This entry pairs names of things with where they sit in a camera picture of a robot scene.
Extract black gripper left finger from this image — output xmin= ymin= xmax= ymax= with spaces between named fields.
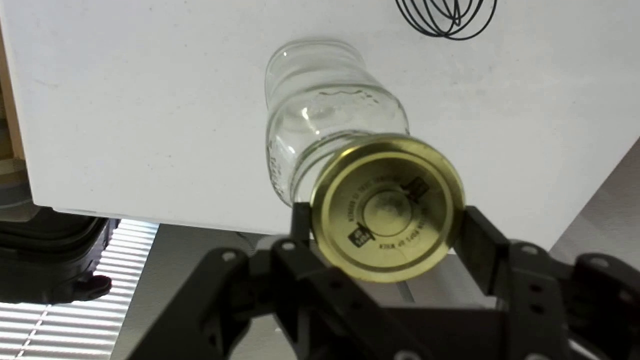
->
xmin=288 ymin=200 xmax=320 ymax=255

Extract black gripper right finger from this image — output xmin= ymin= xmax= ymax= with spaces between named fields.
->
xmin=452 ymin=204 xmax=516 ymax=301

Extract gold metal jar lid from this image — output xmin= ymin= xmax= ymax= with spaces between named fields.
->
xmin=307 ymin=133 xmax=468 ymax=286

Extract clear glass jar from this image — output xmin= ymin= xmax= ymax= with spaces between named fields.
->
xmin=262 ymin=36 xmax=411 ymax=209

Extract white window blinds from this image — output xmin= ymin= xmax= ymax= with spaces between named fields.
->
xmin=0 ymin=219 xmax=161 ymax=360

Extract wooden table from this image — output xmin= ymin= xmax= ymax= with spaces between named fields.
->
xmin=0 ymin=28 xmax=34 ymax=209

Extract black wire whisk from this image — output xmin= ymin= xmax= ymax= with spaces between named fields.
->
xmin=391 ymin=0 xmax=502 ymax=43

